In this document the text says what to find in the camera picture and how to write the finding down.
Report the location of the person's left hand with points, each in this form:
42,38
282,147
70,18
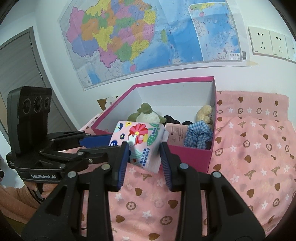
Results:
48,190

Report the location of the green and cream plush toy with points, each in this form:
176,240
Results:
145,109

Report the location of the floral print tissue pack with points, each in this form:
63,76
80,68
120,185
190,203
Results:
141,139

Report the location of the person's left forearm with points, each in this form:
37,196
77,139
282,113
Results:
13,201

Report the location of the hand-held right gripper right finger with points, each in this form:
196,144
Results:
165,162

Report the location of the colourful wall map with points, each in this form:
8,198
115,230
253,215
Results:
150,34

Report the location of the grey door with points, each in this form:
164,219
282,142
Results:
23,64

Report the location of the blue gingham scrunchie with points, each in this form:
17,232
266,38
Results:
197,135

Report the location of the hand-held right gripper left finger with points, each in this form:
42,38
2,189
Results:
122,162

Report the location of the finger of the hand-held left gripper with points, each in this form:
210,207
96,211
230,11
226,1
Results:
97,141
87,157

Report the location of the white wall socket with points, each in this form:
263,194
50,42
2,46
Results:
278,45
291,49
259,41

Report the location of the black scrunchie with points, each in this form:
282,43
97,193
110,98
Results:
171,119

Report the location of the pink cardboard box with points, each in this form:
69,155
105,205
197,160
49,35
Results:
189,160

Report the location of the cream printed pillow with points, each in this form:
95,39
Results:
113,100

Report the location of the pink printed blanket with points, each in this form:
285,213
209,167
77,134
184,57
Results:
254,162

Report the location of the brown headboard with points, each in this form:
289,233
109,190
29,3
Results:
102,103

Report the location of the beige plush bear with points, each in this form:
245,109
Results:
204,112

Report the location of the pink packet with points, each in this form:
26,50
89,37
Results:
177,134

